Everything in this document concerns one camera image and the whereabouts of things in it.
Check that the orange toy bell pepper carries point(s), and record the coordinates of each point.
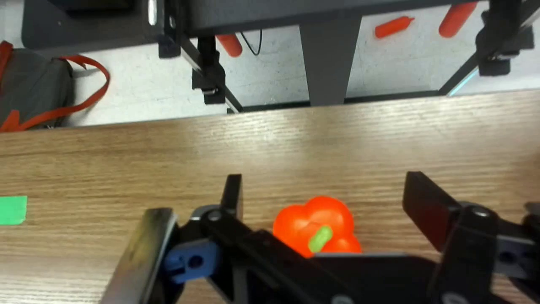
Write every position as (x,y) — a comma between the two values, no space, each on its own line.
(304,222)

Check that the black mounting plate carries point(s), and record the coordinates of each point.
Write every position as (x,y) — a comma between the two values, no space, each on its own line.
(84,28)

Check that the black table frame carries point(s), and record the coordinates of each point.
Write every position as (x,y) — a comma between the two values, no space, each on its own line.
(329,68)

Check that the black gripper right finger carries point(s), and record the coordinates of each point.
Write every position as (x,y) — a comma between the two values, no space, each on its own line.
(466,242)

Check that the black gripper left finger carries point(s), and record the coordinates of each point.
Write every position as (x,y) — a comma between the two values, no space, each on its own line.
(246,254)

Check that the small orange plastic piece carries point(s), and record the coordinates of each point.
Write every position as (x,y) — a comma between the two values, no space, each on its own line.
(393,26)

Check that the green tape marker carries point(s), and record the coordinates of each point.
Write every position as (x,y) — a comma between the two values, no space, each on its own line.
(12,210)

